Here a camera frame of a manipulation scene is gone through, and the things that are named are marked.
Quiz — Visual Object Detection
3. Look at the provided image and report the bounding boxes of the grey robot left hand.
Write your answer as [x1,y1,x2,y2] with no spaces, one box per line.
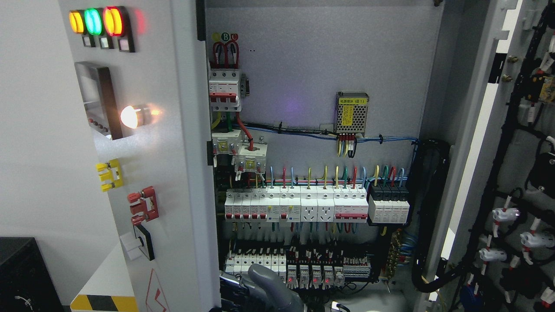
[241,264,307,312]

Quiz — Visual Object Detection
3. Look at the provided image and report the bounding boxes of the grey cabinet door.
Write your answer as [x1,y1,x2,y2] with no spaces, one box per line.
[58,0,220,312]
[412,0,554,312]

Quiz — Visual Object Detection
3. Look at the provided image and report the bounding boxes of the red indicator lamp left door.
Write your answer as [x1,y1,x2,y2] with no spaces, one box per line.
[103,6,136,53]

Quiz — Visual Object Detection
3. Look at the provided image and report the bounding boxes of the green indicator lamp left door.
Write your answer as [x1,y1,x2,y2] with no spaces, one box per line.
[85,8,104,36]

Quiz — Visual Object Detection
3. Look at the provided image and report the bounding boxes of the yellow indicator lamp left door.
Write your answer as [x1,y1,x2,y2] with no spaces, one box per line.
[68,10,87,35]

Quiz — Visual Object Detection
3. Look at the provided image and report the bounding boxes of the white lower breaker row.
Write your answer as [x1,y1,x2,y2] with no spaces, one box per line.
[225,252,287,282]

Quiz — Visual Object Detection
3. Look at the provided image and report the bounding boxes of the relay and terminal row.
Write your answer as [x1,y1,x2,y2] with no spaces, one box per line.
[279,241,373,290]

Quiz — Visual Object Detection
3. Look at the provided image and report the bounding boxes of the white circuit breaker row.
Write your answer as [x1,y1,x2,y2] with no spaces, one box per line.
[224,185,369,223]

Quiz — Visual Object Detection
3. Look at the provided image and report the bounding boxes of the red electric hazard warning sticker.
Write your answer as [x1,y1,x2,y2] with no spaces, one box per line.
[145,269,170,312]

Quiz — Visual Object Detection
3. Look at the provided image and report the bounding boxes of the white current transformers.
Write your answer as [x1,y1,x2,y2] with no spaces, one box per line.
[209,130,268,180]

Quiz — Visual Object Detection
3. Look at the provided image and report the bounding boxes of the red terminal connector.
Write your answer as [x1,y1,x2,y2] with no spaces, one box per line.
[127,186,159,226]

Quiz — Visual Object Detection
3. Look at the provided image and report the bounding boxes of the black surge protector modules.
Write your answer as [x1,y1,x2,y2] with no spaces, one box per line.
[369,184,411,226]

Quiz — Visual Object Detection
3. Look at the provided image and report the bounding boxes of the yellow terminal connector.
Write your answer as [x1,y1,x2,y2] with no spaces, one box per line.
[96,158,124,192]

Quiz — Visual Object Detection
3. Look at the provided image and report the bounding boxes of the perforated metal power supply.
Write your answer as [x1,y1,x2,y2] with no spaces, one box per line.
[334,91,369,136]

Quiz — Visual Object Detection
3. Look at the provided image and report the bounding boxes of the red white main breaker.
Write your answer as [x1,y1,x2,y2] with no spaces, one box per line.
[209,68,248,113]

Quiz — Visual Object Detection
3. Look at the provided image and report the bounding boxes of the white glowing indicator lamp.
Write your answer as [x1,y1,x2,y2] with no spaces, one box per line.
[120,105,153,130]

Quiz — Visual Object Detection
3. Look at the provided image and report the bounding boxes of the black box at left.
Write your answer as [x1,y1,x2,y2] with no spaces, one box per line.
[0,237,64,312]

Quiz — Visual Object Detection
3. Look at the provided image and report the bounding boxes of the black digital power meter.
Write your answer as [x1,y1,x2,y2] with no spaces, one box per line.
[75,62,124,140]

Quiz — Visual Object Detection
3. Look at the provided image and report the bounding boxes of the white rotary selector switch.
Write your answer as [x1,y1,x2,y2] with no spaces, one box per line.
[119,225,155,261]

